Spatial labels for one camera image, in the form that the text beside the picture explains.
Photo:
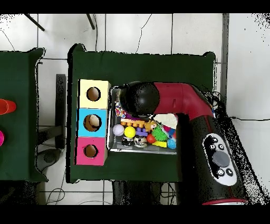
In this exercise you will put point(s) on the grey round stand base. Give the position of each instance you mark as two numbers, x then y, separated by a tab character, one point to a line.
49	158

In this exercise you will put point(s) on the dark green tablecloth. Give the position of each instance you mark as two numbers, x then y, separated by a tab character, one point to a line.
137	69

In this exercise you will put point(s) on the pink plastic cup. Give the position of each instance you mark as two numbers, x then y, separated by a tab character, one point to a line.
1	138

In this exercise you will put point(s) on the small brown teddy bear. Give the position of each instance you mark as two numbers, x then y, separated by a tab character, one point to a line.
150	125

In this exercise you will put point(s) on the blue textured ball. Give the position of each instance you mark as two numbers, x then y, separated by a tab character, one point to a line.
172	143

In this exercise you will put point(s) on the orange red ball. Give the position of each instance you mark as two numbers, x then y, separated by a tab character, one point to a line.
151	138

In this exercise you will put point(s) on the cream yellow waffle cloth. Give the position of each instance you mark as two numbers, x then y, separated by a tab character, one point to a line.
167	119

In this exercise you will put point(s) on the wooden box with three holes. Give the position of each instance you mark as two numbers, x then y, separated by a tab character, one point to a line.
101	101

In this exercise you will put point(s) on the yellow smooth ball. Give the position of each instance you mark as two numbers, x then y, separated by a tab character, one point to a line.
129	131

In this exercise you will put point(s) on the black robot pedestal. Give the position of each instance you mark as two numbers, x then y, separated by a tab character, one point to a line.
137	192

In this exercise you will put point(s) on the orange plastic cup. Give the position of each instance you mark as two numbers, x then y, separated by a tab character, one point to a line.
7	106

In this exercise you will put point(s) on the green spiky ball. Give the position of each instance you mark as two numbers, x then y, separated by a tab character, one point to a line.
159	133

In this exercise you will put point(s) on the dark green side table cloth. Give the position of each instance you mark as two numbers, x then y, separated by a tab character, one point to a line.
19	84

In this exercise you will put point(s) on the black tripod leg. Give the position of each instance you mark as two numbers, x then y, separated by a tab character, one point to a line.
90	21
34	22

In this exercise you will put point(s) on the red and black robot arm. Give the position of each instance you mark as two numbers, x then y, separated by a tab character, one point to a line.
179	97

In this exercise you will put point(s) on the pale lavender ball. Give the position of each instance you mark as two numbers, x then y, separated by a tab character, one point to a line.
118	129

